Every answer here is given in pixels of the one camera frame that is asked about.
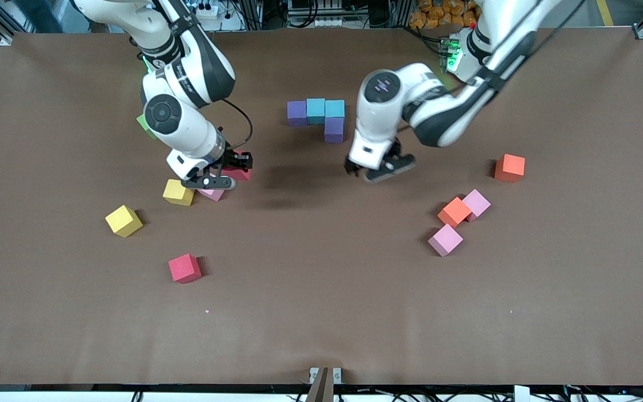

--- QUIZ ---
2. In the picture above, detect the yellow foam block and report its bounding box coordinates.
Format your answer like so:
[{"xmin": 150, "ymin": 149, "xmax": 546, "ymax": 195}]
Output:
[
  {"xmin": 105, "ymin": 204, "xmax": 144, "ymax": 238},
  {"xmin": 162, "ymin": 179, "xmax": 195, "ymax": 207}
]

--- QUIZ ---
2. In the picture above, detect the paper table cover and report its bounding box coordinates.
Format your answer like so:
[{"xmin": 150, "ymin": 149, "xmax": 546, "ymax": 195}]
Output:
[{"xmin": 0, "ymin": 27, "xmax": 643, "ymax": 387}]

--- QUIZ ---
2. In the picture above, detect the purple foam block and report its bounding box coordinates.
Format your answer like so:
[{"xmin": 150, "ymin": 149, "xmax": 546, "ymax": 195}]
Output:
[
  {"xmin": 324, "ymin": 117, "xmax": 346, "ymax": 145},
  {"xmin": 287, "ymin": 100, "xmax": 308, "ymax": 128}
]

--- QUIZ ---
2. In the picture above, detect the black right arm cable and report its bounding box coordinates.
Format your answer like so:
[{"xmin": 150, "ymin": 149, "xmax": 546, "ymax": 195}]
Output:
[{"xmin": 154, "ymin": 0, "xmax": 254, "ymax": 151}]

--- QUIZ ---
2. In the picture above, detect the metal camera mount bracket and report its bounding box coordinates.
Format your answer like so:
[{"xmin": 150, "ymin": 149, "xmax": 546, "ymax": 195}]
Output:
[{"xmin": 306, "ymin": 367, "xmax": 343, "ymax": 402}]

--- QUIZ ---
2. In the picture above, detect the orange foam block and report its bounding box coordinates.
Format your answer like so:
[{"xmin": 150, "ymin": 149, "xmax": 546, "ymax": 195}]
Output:
[
  {"xmin": 438, "ymin": 197, "xmax": 473, "ymax": 228},
  {"xmin": 494, "ymin": 154, "xmax": 526, "ymax": 184}
]

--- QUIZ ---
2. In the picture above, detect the green foam block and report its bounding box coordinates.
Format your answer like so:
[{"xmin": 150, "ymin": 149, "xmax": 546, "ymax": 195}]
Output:
[{"xmin": 136, "ymin": 114, "xmax": 158, "ymax": 141}]

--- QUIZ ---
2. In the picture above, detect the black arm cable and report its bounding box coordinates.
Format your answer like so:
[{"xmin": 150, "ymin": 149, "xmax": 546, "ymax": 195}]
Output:
[
  {"xmin": 400, "ymin": 0, "xmax": 587, "ymax": 132},
  {"xmin": 154, "ymin": 0, "xmax": 254, "ymax": 151}
]

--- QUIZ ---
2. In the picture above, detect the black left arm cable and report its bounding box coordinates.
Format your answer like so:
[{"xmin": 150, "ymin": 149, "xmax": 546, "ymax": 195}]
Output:
[{"xmin": 400, "ymin": 0, "xmax": 587, "ymax": 132}]

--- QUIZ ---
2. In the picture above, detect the bag of orange fruit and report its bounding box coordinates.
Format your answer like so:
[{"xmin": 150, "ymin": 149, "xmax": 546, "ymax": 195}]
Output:
[{"xmin": 409, "ymin": 0, "xmax": 481, "ymax": 30}]

